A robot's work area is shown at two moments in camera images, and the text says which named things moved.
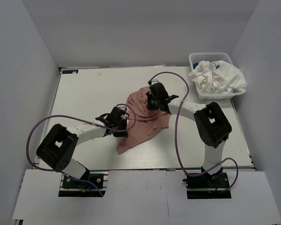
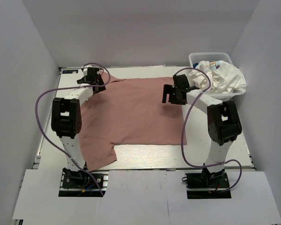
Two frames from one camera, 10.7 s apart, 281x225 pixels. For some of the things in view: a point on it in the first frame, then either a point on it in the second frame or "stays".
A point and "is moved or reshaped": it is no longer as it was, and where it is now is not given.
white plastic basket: (197, 57) stays
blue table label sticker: (75, 71) stays
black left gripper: (122, 134) → (100, 81)
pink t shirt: (143, 123) is moved or reshaped
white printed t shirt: (218, 77) stays
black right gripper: (149, 106) → (168, 89)
